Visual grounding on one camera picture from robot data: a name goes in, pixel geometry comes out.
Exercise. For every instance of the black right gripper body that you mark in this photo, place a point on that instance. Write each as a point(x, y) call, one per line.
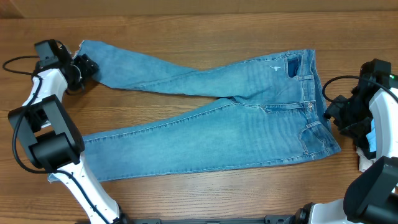
point(337, 109)

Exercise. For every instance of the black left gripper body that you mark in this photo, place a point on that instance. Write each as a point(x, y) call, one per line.
point(82, 69)

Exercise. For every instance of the blue denim jeans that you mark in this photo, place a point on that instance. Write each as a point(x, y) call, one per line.
point(268, 111)

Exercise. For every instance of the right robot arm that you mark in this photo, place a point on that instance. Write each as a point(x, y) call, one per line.
point(372, 108)

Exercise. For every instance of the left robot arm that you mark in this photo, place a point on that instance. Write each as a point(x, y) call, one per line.
point(46, 140)

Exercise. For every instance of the beige garment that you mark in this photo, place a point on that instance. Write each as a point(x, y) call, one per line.
point(366, 159)

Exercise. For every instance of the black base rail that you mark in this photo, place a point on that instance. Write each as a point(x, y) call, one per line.
point(268, 219)

